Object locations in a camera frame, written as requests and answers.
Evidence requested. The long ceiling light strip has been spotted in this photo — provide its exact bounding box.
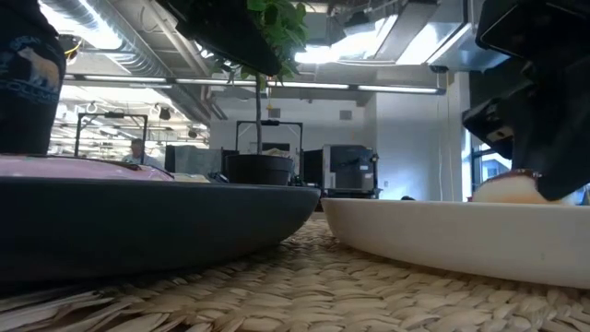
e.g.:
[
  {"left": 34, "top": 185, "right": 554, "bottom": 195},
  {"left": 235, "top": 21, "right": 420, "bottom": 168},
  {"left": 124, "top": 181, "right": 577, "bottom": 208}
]
[
  {"left": 357, "top": 84, "right": 440, "bottom": 95},
  {"left": 81, "top": 75, "right": 168, "bottom": 84}
]

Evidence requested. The green plant in black pot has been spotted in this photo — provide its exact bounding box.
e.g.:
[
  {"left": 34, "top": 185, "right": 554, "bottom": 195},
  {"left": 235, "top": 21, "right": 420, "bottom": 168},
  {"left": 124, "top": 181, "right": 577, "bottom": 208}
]
[{"left": 209, "top": 0, "right": 311, "bottom": 186}]

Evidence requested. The pink donut with brown drizzle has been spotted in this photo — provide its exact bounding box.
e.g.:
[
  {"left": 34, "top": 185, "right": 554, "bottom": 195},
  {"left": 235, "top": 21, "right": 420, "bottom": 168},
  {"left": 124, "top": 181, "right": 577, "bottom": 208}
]
[{"left": 0, "top": 154, "right": 175, "bottom": 182}]

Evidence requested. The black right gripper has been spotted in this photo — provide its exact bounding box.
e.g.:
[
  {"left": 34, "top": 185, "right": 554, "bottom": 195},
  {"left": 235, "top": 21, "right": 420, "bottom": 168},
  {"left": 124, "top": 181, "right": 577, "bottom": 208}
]
[{"left": 463, "top": 0, "right": 590, "bottom": 202}]

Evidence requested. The black round plate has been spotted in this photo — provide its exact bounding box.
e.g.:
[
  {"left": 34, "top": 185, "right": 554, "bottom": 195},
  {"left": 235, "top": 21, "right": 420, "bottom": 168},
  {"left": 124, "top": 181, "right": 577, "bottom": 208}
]
[{"left": 0, "top": 176, "right": 322, "bottom": 282}]

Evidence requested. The black background stand frame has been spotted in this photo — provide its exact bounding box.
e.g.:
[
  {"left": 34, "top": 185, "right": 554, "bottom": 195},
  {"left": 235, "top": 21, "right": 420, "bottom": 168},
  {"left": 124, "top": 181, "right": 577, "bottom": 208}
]
[
  {"left": 74, "top": 112, "right": 149, "bottom": 159},
  {"left": 235, "top": 119, "right": 304, "bottom": 176}
]

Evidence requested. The large chocolate sprinkled donut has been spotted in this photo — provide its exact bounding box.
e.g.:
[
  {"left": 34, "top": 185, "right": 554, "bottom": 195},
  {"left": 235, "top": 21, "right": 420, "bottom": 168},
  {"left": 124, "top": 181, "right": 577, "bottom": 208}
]
[{"left": 470, "top": 169, "right": 575, "bottom": 206}]

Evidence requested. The dark background monitor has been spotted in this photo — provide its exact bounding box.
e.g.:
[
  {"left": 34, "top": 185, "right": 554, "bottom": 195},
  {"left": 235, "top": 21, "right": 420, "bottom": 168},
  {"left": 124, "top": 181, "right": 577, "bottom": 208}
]
[{"left": 164, "top": 145, "right": 223, "bottom": 176}]

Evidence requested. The grey background cabinet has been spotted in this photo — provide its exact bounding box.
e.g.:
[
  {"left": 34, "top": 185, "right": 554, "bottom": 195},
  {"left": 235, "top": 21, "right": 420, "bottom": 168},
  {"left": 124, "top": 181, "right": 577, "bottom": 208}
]
[{"left": 322, "top": 144, "right": 380, "bottom": 193}]

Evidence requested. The round woven straw placemat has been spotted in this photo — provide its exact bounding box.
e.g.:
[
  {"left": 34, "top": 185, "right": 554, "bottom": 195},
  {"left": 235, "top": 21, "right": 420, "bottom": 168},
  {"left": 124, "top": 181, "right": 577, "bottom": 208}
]
[{"left": 0, "top": 211, "right": 590, "bottom": 332}]

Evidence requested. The white round plate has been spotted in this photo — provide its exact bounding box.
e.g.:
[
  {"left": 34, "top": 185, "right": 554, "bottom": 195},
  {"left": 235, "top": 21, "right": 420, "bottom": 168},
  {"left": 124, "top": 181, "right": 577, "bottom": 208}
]
[{"left": 321, "top": 196, "right": 590, "bottom": 291}]

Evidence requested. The person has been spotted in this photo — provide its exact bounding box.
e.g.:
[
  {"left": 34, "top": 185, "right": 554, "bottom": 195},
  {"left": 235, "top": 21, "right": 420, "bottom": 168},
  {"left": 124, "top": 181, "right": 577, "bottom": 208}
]
[
  {"left": 0, "top": 0, "right": 68, "bottom": 156},
  {"left": 122, "top": 137, "right": 162, "bottom": 168}
]

